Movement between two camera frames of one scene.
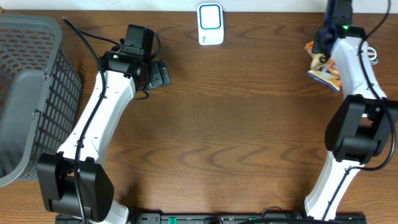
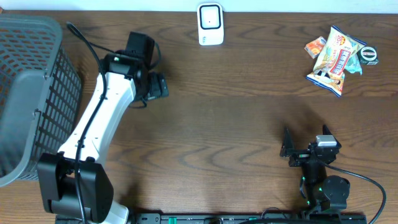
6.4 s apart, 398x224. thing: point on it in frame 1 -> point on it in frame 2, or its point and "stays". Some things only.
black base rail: x=218 y=218 stays
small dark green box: x=373 y=54 stays
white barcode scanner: x=210 y=23 stays
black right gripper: x=317 y=44 -> x=300 y=156
